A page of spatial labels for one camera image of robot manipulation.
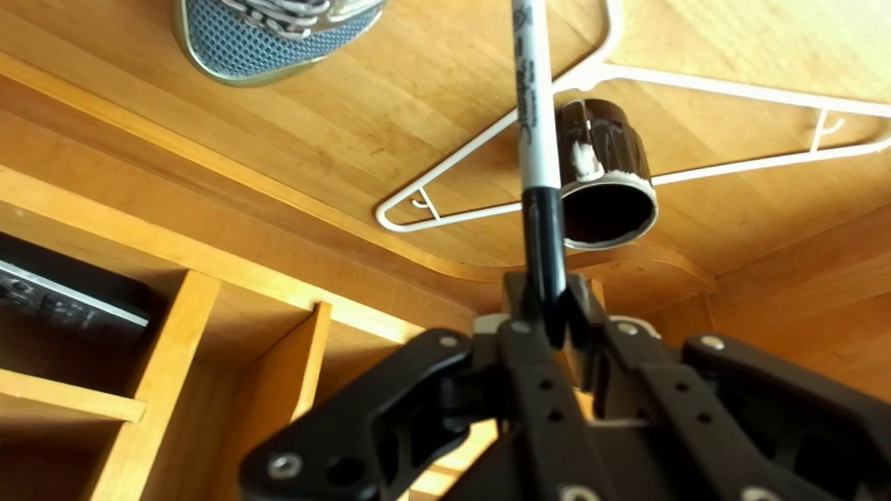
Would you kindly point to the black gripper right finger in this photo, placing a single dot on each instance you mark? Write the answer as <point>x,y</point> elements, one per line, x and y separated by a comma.
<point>742,418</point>

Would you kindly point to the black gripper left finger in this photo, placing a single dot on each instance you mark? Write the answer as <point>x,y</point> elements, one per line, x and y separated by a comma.
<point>391,418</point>

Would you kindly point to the grey marker with black cap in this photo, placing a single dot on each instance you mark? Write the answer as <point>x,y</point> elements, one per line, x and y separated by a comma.
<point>539,141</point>

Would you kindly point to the dark brown glazed mug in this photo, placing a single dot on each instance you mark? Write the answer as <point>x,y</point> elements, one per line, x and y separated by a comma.
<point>608,177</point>

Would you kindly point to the grey blue running sneaker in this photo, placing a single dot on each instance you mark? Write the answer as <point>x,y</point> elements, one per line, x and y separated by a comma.
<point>269,38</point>

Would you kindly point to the white plastic clothes hanger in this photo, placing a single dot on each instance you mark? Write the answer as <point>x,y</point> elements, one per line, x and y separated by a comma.
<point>742,87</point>

